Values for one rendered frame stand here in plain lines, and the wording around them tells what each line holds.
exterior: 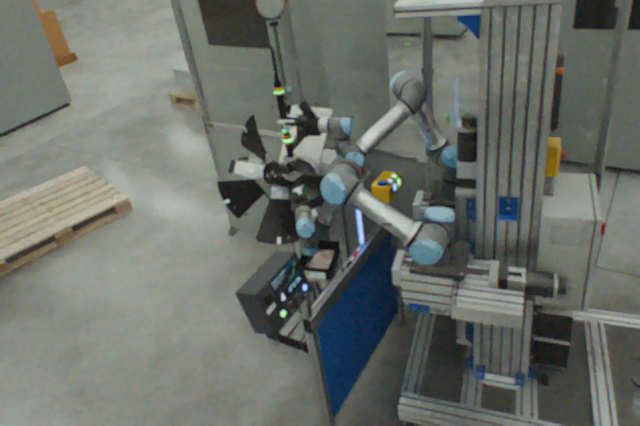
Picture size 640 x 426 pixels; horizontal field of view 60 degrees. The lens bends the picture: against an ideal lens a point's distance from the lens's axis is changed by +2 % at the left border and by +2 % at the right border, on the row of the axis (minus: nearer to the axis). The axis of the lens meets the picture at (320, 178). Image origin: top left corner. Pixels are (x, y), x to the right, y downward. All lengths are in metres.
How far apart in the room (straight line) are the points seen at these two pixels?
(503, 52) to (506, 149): 0.38
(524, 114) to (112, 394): 2.74
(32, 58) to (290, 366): 5.85
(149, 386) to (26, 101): 5.25
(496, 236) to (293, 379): 1.52
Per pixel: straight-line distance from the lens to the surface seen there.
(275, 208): 2.72
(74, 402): 3.72
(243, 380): 3.39
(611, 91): 2.78
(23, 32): 8.04
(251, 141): 2.90
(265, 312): 1.99
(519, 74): 2.06
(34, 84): 8.11
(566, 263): 2.43
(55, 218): 5.26
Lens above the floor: 2.53
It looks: 30 degrees down
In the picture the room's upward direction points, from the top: 9 degrees counter-clockwise
